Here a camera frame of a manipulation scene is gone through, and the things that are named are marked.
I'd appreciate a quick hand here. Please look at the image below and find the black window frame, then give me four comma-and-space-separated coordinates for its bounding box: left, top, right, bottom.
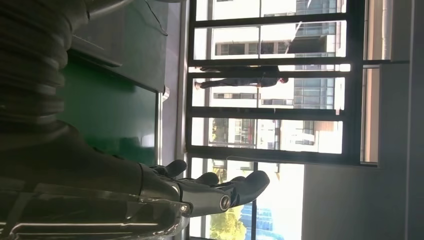
184, 0, 412, 240

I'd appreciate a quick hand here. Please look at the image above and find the green conveyor belt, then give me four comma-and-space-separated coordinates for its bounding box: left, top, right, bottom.
55, 55, 159, 167

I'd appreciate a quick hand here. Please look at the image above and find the silver conveyor side rail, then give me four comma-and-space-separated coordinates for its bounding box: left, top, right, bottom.
154, 85, 171, 167

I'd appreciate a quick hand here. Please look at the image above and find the person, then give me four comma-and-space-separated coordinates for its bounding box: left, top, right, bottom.
193, 64, 290, 91

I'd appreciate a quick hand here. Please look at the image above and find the thin black cable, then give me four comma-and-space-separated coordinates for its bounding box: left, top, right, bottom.
143, 0, 169, 37

